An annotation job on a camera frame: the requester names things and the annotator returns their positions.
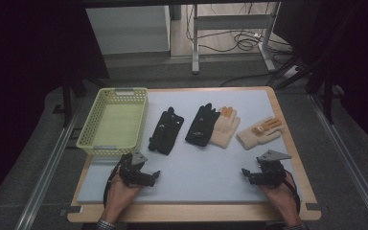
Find aluminium rail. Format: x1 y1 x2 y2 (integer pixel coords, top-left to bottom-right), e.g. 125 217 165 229
309 93 368 230
13 104 81 230

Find black floor cables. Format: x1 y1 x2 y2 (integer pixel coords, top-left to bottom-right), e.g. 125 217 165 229
185 3 294 88

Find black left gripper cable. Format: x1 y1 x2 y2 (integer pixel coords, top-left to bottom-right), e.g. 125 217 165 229
103 158 124 209

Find metal bracelet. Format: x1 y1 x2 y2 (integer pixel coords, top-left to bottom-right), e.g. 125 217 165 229
95 218 117 230

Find white metal desk frame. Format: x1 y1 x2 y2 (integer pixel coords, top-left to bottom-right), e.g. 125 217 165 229
191 1 283 75

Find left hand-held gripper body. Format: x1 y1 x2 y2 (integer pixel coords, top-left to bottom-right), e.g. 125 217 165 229
125 150 157 188

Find black tripod stand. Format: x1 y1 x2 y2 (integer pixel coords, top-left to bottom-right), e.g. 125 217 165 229
267 54 336 126

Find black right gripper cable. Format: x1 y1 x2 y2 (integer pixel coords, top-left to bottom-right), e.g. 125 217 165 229
283 170 302 216

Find black glove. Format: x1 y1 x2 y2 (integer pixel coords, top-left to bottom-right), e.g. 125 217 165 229
184 103 221 148
147 106 185 156

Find person's right hand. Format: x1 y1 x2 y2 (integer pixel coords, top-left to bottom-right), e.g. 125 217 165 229
258 179 302 227

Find beige knit glove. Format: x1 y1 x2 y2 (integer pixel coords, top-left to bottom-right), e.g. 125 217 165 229
209 105 242 150
236 116 285 151

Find person's left hand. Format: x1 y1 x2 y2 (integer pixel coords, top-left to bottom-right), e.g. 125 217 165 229
102 173 143 222

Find pale grey foam mat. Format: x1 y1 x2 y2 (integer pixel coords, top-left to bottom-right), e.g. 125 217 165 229
76 89 301 205

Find white cabinet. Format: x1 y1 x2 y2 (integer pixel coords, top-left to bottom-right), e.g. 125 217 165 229
85 5 172 56

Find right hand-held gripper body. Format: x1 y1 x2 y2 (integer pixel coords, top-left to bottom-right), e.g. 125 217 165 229
248 149 292 188

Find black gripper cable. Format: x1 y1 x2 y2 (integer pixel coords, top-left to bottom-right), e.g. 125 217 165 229
283 170 302 216
103 158 124 209

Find pale green plastic basket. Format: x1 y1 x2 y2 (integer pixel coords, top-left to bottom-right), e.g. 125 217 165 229
76 86 150 157

